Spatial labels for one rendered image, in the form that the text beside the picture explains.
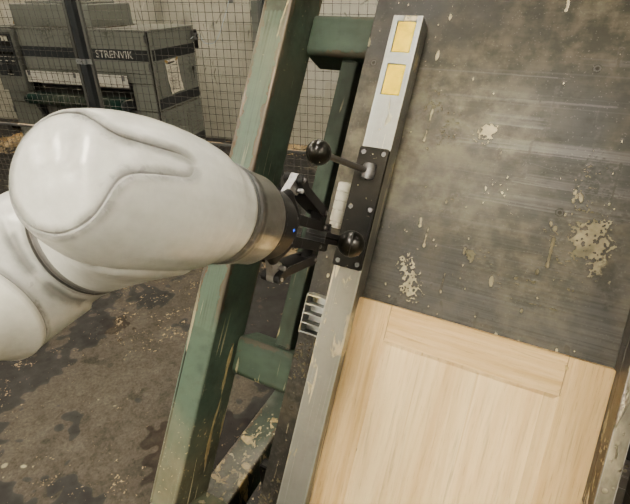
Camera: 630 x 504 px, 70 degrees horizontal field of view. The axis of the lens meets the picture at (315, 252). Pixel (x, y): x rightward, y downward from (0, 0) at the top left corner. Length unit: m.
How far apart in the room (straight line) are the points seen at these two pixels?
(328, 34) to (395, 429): 0.72
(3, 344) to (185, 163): 0.19
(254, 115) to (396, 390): 0.54
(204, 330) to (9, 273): 0.54
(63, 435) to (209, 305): 1.71
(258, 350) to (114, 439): 1.54
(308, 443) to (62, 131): 0.65
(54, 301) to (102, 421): 2.10
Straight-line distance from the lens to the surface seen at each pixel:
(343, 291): 0.75
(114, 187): 0.27
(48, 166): 0.29
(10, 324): 0.38
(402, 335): 0.75
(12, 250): 0.38
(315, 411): 0.80
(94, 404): 2.56
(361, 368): 0.77
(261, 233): 0.39
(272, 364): 0.90
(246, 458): 1.19
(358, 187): 0.74
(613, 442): 0.71
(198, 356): 0.89
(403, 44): 0.81
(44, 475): 2.38
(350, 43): 0.93
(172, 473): 0.98
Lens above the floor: 1.75
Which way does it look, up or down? 30 degrees down
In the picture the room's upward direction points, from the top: straight up
